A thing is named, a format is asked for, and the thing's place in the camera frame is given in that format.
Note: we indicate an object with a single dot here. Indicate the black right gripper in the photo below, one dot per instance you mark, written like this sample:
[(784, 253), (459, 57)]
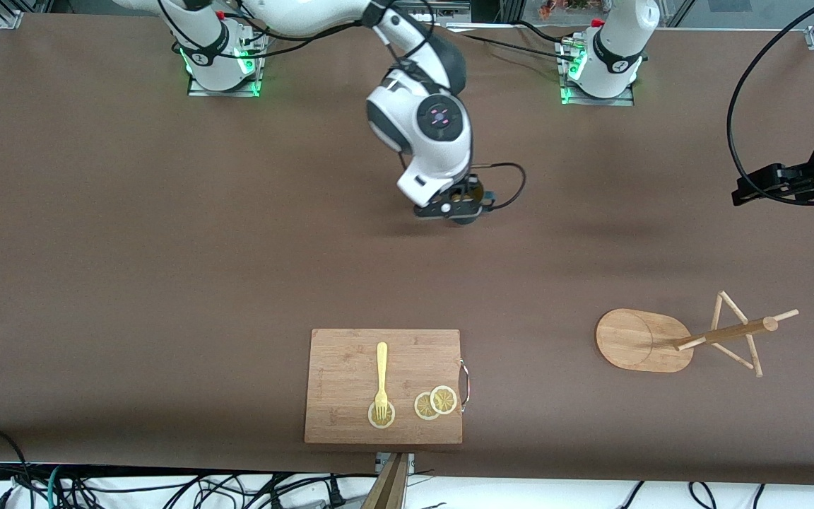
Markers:
[(473, 190)]

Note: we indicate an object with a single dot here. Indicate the teal mug with yellow inside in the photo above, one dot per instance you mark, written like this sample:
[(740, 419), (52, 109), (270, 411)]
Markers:
[(465, 220)]

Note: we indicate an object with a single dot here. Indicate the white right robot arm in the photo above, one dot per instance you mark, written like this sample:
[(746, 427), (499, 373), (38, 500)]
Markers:
[(435, 120)]

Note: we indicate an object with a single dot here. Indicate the wooden mug rack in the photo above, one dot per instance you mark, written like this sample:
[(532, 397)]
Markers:
[(640, 339)]

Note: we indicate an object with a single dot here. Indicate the grey power strip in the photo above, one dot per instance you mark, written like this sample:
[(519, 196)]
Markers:
[(449, 11)]

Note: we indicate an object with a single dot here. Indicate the yellow plastic fork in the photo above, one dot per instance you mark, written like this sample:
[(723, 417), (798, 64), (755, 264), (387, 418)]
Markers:
[(381, 367)]

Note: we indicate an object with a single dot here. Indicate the lemon slice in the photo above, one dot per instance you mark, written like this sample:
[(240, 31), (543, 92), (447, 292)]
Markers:
[(422, 408), (444, 399), (381, 423)]

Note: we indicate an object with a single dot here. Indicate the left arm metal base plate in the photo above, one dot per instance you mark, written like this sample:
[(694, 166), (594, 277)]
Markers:
[(626, 100)]

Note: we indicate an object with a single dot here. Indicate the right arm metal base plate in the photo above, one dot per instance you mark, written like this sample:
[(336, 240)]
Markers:
[(198, 90)]

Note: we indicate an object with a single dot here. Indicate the metal clamp bracket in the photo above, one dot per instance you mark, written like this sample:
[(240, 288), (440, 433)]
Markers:
[(381, 461)]

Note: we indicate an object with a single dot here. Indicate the wooden post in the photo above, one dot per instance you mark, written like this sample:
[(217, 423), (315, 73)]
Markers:
[(387, 488)]

